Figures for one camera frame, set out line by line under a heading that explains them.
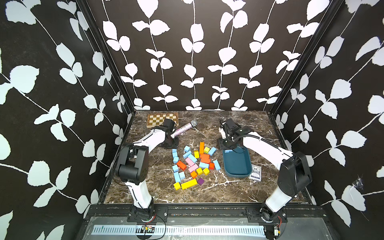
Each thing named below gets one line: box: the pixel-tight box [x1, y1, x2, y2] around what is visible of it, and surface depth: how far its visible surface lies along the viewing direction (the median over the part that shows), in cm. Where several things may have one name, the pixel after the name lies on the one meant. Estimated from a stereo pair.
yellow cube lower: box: [202, 167, 210, 176], surface depth 88 cm
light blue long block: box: [172, 148, 178, 158], surface depth 97 cm
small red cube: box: [208, 162, 215, 170], surface depth 92 cm
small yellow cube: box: [173, 182, 181, 191], surface depth 83 cm
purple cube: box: [197, 177, 205, 186], surface depth 86 cm
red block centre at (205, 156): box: [200, 153, 211, 160], surface depth 97 cm
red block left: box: [176, 160, 187, 171], surface depth 91 cm
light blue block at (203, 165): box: [199, 162, 210, 170], surface depth 92 cm
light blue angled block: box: [188, 154, 198, 163], surface depth 95 cm
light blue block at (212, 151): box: [208, 146, 217, 156], surface depth 98 cm
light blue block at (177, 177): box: [173, 171, 182, 183], surface depth 87 cm
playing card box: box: [249, 164, 262, 182], surface depth 89 cm
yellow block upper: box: [193, 150, 200, 159], surface depth 97 cm
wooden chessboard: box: [146, 112, 179, 128], surface depth 116 cm
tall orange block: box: [199, 142, 205, 154], surface depth 100 cm
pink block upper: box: [185, 157, 195, 167], surface depth 94 cm
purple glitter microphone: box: [170, 119, 198, 139], surface depth 109 cm
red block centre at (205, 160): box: [200, 158, 211, 164], surface depth 95 cm
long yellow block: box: [180, 178, 198, 190], surface depth 85 cm
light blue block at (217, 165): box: [213, 160, 221, 171], surface depth 92 cm
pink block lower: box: [188, 163, 199, 173], surface depth 91 cm
